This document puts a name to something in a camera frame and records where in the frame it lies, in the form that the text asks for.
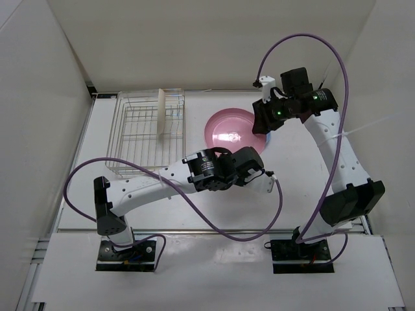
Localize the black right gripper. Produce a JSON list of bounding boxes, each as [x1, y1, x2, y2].
[[252, 94, 298, 135]]

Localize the pink plastic plate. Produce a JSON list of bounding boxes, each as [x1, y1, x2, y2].
[[204, 108, 267, 154]]

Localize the cream plastic plate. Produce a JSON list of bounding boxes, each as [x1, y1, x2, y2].
[[157, 89, 165, 136]]

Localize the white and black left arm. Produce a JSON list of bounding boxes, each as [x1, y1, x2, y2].
[[93, 147, 273, 259]]

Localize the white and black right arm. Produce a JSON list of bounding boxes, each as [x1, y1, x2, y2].
[[252, 67, 385, 259]]

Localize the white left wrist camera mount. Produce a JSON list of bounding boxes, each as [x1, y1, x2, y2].
[[254, 170, 276, 193]]

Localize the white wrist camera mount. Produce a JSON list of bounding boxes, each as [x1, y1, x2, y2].
[[254, 170, 276, 193], [253, 76, 276, 104]]

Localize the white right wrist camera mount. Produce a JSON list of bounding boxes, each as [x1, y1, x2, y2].
[[253, 76, 276, 104]]

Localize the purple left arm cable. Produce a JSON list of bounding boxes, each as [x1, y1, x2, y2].
[[64, 157, 285, 270]]

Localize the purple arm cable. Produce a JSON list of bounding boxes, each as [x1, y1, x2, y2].
[[252, 32, 350, 266], [64, 157, 285, 270]]

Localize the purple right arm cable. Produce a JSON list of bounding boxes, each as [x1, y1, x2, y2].
[[252, 32, 350, 266]]

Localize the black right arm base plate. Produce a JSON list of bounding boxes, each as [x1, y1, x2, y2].
[[264, 239, 335, 274]]

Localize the chrome wire dish rack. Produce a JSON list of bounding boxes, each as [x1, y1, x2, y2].
[[106, 89, 185, 171]]

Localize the aluminium table frame rail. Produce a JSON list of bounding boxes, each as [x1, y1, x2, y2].
[[350, 216, 372, 235]]

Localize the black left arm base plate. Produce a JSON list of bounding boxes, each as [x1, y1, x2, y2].
[[95, 233, 157, 272]]

